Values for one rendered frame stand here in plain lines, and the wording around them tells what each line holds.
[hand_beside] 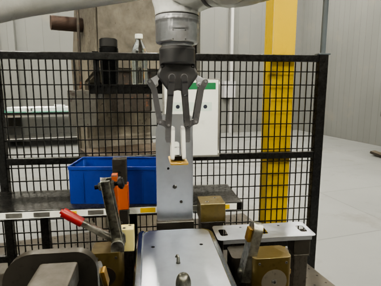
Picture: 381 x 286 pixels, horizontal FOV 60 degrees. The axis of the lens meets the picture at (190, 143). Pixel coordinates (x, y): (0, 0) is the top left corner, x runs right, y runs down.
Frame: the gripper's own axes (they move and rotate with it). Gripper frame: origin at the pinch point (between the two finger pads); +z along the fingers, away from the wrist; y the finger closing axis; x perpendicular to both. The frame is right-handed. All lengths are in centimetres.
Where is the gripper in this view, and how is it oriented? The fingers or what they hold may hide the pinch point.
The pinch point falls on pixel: (177, 142)
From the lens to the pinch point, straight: 72.0
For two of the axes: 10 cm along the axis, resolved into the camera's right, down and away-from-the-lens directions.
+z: 0.0, 9.9, 1.6
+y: 9.9, -0.2, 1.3
